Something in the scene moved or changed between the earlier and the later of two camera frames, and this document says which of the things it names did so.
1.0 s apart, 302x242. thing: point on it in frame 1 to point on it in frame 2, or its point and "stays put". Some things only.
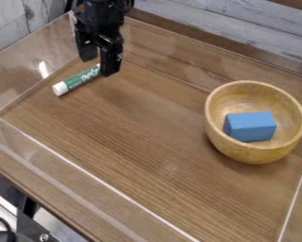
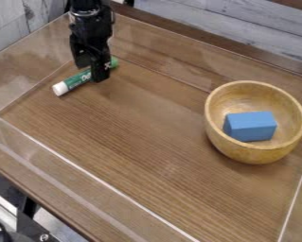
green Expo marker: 82,77 stays put
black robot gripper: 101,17 to 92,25
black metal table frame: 30,230 stays put
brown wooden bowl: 255,121 stays put
